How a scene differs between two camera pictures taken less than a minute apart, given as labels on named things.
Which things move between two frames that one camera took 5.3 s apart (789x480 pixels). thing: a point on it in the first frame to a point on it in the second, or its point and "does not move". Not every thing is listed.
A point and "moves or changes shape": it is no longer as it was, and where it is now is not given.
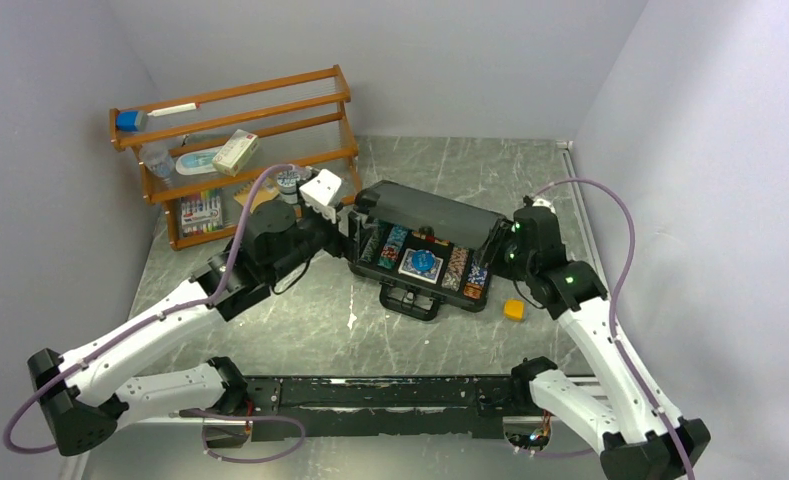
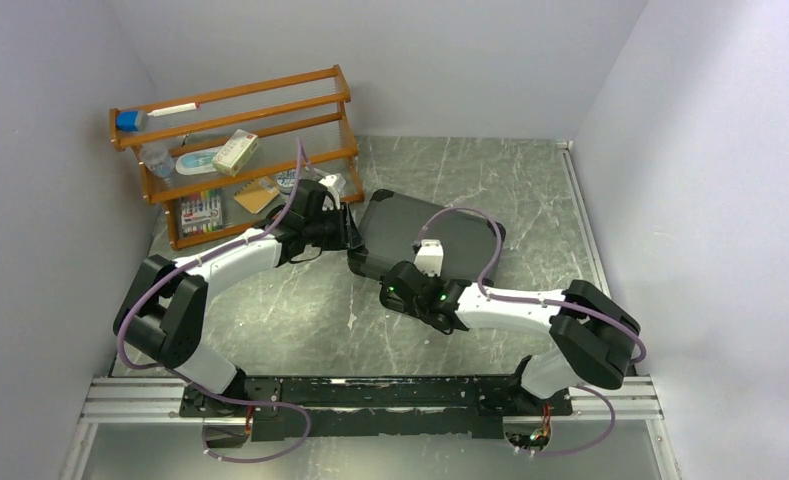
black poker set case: [422, 251] moves or changes shape
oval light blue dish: [197, 161] does not move
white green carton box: [236, 152] does not move
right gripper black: [505, 234] to [409, 308]
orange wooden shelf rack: [211, 158] does not move
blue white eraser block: [130, 120] does not move
